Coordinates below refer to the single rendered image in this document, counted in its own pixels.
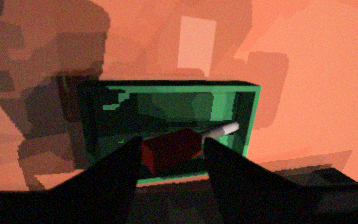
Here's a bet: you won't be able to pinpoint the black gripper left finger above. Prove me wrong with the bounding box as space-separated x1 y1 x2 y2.
0 137 143 224

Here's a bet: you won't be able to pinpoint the red-headed metal pin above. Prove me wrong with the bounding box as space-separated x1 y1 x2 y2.
141 121 240 175

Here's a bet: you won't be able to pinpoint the green tray floor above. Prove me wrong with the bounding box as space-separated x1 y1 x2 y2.
92 92 242 159

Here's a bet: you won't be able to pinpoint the green tray walls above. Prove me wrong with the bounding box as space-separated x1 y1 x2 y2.
76 80 262 184

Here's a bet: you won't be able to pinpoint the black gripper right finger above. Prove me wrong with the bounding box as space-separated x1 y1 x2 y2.
203 137 358 224

